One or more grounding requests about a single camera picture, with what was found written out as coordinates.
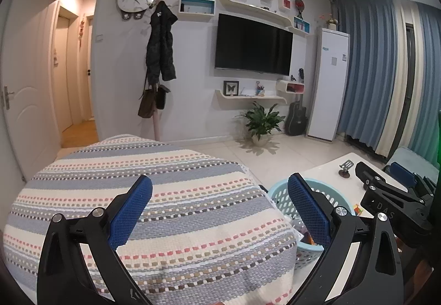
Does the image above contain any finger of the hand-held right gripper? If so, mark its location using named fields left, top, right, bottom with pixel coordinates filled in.
left=389, top=162, right=437, bottom=196
left=355, top=161, right=419, bottom=201

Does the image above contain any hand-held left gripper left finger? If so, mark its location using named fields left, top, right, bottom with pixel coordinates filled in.
left=36, top=174, right=154, bottom=305

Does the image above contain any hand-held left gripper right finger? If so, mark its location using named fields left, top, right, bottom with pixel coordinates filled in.
left=286, top=172, right=405, bottom=305

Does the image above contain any light blue plastic basket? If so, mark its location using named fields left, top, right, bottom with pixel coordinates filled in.
left=267, top=177, right=357, bottom=269

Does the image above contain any metal phone stand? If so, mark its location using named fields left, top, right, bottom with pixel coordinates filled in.
left=338, top=160, right=355, bottom=179

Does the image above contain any striped woven blanket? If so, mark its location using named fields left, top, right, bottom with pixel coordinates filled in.
left=3, top=134, right=299, bottom=305

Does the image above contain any pink coat rack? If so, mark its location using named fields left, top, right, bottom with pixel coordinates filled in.
left=150, top=0, right=180, bottom=142

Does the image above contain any black acoustic guitar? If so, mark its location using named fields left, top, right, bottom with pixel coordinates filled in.
left=284, top=91, right=309, bottom=136

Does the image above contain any blue and white curtain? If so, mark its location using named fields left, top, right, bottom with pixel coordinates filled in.
left=329, top=0, right=441, bottom=165

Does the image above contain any white standing air conditioner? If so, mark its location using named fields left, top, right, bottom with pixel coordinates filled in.
left=306, top=28, right=350, bottom=142

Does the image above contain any green potted plant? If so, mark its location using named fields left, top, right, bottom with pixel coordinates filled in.
left=236, top=102, right=286, bottom=146

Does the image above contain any brown hanging bag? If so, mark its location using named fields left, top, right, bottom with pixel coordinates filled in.
left=138, top=85, right=156, bottom=119

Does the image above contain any black hanging bag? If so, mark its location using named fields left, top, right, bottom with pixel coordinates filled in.
left=155, top=84, right=171, bottom=110

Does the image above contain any white box shelf red inside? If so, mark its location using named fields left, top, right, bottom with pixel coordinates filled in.
left=276, top=79, right=305, bottom=94

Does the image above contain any white wavy low shelf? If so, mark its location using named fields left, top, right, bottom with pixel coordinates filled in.
left=215, top=89, right=288, bottom=105

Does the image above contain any framed butterfly picture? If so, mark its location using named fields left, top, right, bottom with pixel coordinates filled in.
left=223, top=80, right=239, bottom=97

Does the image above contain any white room door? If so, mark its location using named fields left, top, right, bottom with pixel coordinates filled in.
left=0, top=0, right=59, bottom=182

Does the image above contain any small flower vase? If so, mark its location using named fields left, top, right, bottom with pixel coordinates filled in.
left=319, top=12, right=340, bottom=31

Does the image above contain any small teal box shelf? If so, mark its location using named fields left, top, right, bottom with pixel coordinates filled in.
left=294, top=16, right=311, bottom=34

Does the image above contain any black padded coat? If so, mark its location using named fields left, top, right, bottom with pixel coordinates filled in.
left=146, top=2, right=179, bottom=82

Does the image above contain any teal edged box shelf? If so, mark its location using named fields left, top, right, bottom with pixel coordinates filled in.
left=178, top=0, right=216, bottom=14

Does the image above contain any metal door handle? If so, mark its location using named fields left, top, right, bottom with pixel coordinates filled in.
left=2, top=86, right=16, bottom=109

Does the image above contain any black wall television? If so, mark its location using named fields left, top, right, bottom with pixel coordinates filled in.
left=214, top=13, right=294, bottom=75

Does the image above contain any white curved wall shelf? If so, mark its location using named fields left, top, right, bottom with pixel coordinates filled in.
left=219, top=0, right=291, bottom=27

